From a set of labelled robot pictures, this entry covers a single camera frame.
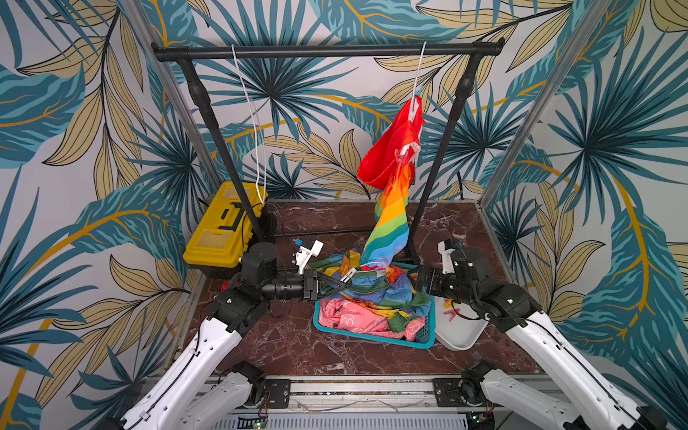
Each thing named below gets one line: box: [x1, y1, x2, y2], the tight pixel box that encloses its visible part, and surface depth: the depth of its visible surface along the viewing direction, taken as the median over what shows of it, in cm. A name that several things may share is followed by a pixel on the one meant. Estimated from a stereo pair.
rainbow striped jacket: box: [306, 249, 432, 334], surface depth 78 cm
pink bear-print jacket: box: [317, 298, 426, 343], surface depth 76 cm
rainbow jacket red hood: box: [357, 94, 426, 271], surface depth 64 cm
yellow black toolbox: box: [182, 180, 269, 280], surface depth 89 cm
